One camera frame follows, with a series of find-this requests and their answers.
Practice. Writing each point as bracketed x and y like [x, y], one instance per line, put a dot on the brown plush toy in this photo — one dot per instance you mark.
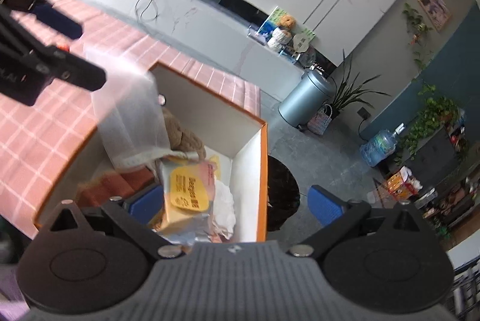
[181, 138]

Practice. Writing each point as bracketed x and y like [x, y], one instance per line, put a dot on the black waste basket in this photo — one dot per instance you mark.
[283, 194]

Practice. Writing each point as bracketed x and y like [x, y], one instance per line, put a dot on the translucent mesh bag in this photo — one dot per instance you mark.
[130, 118]

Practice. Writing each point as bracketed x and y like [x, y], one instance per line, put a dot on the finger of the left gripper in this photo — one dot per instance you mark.
[54, 63]
[47, 14]

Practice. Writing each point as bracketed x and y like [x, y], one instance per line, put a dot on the yellow microfiber cloth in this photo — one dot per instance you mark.
[215, 161]

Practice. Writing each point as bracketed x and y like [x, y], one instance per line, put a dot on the small teddy bear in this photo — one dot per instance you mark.
[287, 21]

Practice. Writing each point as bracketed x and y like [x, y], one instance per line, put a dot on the hanging green vine plant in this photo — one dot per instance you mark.
[437, 111]

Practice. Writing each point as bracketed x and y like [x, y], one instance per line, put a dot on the pink checkered tablecloth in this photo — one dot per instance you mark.
[46, 113]

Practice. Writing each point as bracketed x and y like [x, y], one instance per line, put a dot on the silver yellow wipes pack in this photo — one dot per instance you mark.
[189, 192]

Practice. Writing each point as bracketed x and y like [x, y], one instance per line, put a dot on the white marble TV console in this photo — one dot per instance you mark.
[216, 29]

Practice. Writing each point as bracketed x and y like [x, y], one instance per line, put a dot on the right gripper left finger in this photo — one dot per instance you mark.
[131, 218]

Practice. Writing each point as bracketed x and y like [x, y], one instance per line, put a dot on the brown sponge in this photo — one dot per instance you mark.
[113, 184]

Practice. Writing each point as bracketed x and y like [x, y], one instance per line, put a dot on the woven small basket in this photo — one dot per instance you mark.
[319, 123]

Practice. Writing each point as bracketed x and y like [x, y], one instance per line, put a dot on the white cloth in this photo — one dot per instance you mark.
[223, 214]

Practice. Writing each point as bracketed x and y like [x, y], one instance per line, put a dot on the framed wall picture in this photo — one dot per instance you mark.
[437, 11]

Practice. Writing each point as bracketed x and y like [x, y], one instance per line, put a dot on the grey metal trash bin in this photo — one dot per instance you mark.
[303, 102]

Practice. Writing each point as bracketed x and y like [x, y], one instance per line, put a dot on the orange tissue box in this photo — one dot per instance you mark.
[403, 184]

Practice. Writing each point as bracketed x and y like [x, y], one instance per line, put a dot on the potted long leaf plant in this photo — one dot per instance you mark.
[348, 90]

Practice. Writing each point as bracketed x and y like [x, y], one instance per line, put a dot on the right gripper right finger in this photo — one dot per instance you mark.
[337, 219]

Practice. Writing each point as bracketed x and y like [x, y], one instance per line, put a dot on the orange cardboard box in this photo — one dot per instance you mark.
[237, 137]

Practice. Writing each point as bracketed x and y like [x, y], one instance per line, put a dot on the blue water jug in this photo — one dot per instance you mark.
[380, 146]

